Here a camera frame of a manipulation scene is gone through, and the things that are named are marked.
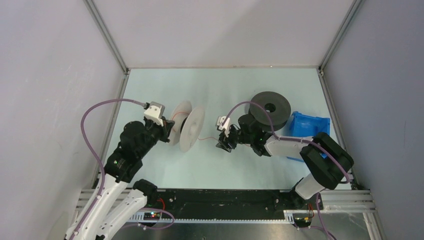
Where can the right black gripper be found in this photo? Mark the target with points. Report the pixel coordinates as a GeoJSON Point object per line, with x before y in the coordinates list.
{"type": "Point", "coordinates": [226, 140]}

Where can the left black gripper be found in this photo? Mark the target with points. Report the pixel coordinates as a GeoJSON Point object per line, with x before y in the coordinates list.
{"type": "Point", "coordinates": [165, 130]}

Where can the white cable spool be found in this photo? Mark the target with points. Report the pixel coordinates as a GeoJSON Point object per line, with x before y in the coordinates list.
{"type": "Point", "coordinates": [188, 124]}

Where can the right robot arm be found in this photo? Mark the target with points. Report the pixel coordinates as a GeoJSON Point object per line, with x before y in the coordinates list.
{"type": "Point", "coordinates": [327, 161]}

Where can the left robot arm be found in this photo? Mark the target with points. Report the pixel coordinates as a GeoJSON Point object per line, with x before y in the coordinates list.
{"type": "Point", "coordinates": [99, 220]}

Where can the left controller board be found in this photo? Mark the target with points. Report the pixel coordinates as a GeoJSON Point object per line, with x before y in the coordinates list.
{"type": "Point", "coordinates": [152, 216]}

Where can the controller board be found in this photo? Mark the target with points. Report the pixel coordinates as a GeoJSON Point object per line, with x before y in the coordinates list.
{"type": "Point", "coordinates": [302, 222]}
{"type": "Point", "coordinates": [152, 216]}

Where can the blue plastic bin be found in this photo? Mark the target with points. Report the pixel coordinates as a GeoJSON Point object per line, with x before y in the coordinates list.
{"type": "Point", "coordinates": [303, 125]}

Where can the right controller board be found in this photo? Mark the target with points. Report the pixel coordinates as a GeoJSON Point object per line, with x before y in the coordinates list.
{"type": "Point", "coordinates": [302, 222]}

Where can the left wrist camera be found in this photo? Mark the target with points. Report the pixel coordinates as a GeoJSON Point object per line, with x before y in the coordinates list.
{"type": "Point", "coordinates": [154, 112]}

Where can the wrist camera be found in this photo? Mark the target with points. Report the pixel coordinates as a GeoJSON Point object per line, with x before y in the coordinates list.
{"type": "Point", "coordinates": [154, 112]}
{"type": "Point", "coordinates": [223, 124]}

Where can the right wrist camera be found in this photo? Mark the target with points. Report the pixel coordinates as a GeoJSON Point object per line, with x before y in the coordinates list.
{"type": "Point", "coordinates": [223, 124]}

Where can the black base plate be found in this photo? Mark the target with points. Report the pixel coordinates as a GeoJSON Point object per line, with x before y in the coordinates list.
{"type": "Point", "coordinates": [231, 204]}

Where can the black cable spool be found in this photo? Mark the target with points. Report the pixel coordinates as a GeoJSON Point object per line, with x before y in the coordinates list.
{"type": "Point", "coordinates": [277, 107]}

